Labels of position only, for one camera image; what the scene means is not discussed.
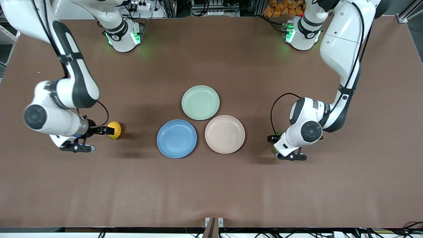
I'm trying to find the yellow lemon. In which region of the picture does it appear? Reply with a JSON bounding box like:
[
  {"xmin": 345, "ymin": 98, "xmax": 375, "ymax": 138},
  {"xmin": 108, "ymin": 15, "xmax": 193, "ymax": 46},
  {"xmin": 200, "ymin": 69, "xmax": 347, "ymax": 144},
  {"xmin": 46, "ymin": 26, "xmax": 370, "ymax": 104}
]
[{"xmin": 107, "ymin": 121, "xmax": 122, "ymax": 140}]

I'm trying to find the blue round plate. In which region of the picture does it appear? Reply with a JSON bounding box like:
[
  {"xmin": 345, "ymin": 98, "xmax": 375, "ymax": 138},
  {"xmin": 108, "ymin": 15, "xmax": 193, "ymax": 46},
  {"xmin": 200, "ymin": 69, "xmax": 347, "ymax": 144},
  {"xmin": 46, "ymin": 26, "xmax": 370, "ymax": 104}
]
[{"xmin": 157, "ymin": 119, "xmax": 198, "ymax": 159}]

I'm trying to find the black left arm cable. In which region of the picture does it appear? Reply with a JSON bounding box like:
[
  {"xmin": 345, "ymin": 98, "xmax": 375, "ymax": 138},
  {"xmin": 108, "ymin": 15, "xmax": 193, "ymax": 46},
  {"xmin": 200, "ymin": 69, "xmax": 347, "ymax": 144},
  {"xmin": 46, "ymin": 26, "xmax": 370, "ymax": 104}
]
[{"xmin": 270, "ymin": 3, "xmax": 374, "ymax": 138}]

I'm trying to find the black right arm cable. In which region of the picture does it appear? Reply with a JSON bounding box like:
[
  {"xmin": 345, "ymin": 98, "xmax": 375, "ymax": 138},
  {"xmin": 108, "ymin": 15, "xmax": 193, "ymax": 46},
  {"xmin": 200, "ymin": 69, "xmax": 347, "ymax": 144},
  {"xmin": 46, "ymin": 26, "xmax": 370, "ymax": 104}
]
[{"xmin": 31, "ymin": 0, "xmax": 110, "ymax": 129}]

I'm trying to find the white power strip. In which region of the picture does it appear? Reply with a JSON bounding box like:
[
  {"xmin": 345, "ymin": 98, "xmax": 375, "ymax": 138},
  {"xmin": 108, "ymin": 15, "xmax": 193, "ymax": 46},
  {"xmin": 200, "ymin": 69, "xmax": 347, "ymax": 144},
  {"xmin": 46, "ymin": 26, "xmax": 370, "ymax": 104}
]
[{"xmin": 127, "ymin": 1, "xmax": 152, "ymax": 12}]

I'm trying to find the aluminium frame profile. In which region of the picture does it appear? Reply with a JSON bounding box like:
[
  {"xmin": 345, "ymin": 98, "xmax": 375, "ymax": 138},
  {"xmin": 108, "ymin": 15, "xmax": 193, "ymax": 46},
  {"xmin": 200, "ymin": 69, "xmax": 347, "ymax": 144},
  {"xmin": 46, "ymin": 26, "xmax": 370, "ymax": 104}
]
[{"xmin": 397, "ymin": 0, "xmax": 423, "ymax": 23}]

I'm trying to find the silver stand base bracket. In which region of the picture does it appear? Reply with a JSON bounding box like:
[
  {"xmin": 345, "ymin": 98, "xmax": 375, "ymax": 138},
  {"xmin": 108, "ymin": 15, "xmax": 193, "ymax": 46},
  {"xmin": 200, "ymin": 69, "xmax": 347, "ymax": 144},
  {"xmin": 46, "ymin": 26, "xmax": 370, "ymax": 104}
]
[{"xmin": 205, "ymin": 217, "xmax": 224, "ymax": 228}]

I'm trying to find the orange snack packs bag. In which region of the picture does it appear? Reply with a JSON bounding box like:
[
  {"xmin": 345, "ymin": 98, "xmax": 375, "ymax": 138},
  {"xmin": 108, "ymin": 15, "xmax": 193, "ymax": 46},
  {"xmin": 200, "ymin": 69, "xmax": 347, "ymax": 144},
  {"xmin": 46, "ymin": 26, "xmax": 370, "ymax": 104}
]
[{"xmin": 263, "ymin": 0, "xmax": 305, "ymax": 18}]

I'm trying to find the green lettuce leaf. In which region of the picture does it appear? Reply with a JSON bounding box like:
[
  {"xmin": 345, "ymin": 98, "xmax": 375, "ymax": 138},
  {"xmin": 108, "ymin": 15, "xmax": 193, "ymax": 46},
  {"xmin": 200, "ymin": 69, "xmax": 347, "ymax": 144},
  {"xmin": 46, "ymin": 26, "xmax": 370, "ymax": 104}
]
[{"xmin": 271, "ymin": 130, "xmax": 285, "ymax": 155}]

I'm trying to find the green round plate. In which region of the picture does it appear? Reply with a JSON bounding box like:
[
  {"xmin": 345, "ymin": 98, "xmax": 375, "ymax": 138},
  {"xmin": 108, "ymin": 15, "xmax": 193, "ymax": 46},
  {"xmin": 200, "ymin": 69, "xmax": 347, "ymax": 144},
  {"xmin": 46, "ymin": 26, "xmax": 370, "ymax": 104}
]
[{"xmin": 181, "ymin": 85, "xmax": 220, "ymax": 121}]

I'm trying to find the pink round plate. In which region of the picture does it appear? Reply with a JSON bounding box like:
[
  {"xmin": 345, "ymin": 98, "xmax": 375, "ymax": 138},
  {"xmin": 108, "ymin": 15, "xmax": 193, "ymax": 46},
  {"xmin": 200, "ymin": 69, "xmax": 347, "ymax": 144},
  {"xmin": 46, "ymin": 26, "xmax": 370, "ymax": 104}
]
[{"xmin": 205, "ymin": 115, "xmax": 246, "ymax": 154}]

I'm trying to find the aluminium camera stand post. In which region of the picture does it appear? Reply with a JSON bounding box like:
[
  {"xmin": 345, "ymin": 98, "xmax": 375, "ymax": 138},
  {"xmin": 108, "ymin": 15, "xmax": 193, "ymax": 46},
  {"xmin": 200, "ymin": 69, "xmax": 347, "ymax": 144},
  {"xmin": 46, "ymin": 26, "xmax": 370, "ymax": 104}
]
[{"xmin": 202, "ymin": 218, "xmax": 217, "ymax": 238}]

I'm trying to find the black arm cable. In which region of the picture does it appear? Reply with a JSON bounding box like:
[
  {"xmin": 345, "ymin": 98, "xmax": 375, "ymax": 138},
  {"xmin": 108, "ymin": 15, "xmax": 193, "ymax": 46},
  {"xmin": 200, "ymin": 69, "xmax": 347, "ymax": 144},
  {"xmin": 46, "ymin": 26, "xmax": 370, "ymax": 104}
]
[
  {"xmin": 31, "ymin": 0, "xmax": 110, "ymax": 129},
  {"xmin": 270, "ymin": 3, "xmax": 374, "ymax": 138}
]

